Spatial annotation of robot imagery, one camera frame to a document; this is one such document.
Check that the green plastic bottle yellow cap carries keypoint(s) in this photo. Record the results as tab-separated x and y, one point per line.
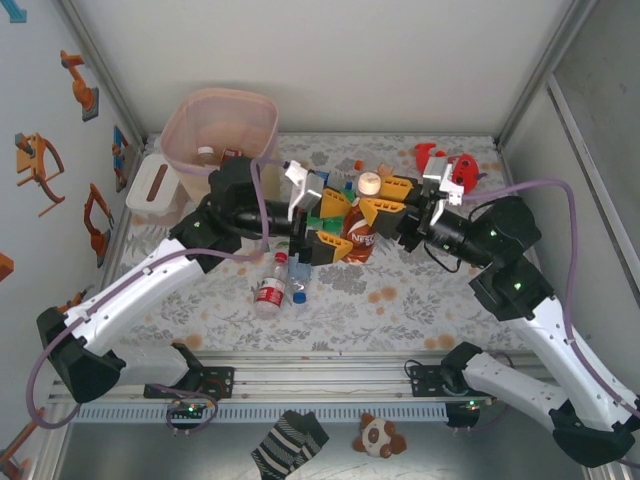
325	222

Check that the brown coffee bottle cream cap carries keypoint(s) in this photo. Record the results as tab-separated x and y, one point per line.
361	240

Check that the bottle with red yellow label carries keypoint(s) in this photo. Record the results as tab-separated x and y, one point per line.
232	153

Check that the light blue bottle blue cap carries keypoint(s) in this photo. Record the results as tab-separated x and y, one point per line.
300	272

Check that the clear bottle orange cap label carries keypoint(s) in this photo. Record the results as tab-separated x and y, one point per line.
358	164

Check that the bottle with leaf print label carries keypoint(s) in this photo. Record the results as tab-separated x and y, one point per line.
205	151

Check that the clear bottle red cap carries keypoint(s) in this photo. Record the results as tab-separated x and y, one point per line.
269	295

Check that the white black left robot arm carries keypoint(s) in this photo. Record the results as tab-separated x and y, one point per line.
140	285

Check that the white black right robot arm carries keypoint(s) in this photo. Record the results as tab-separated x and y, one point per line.
560	345

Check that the beige slatted waste bin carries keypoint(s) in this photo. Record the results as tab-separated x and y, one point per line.
195	182

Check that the red shark plush toy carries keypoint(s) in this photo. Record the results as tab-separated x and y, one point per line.
470	167

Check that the floral patterned tablecloth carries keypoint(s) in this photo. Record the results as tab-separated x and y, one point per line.
350	330

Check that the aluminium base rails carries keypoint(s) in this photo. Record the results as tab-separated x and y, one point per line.
325	382

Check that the small controller board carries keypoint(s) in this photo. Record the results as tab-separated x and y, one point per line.
187	409
470	403

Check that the brown white panda plush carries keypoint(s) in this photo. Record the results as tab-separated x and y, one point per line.
375	436

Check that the black white striped sock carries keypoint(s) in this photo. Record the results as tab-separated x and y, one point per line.
287	445

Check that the aluminium panel frame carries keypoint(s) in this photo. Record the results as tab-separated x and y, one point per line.
576	140

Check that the blue and orange wall sticker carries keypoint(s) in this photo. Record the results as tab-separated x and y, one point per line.
120	150

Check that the aluminium corner post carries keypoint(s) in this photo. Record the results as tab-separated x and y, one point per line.
100	65
545	70

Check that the orange claw wall sticker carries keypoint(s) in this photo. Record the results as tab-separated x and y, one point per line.
26	162

